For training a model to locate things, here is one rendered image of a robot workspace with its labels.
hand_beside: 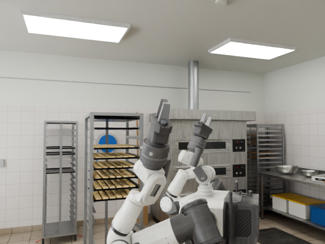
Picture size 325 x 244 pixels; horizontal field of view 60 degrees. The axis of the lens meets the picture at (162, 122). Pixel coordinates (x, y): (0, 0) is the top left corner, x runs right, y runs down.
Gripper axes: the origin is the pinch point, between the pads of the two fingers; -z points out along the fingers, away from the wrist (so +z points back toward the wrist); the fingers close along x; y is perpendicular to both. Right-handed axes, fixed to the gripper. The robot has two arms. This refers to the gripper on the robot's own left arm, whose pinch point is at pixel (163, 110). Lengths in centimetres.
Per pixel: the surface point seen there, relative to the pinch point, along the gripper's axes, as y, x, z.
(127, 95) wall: 20, 441, 110
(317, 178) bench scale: 317, 259, 147
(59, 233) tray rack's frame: -58, 268, 288
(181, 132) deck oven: 108, 334, 131
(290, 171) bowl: 317, 321, 171
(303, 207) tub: 317, 263, 205
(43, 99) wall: -123, 409, 132
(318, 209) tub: 321, 239, 190
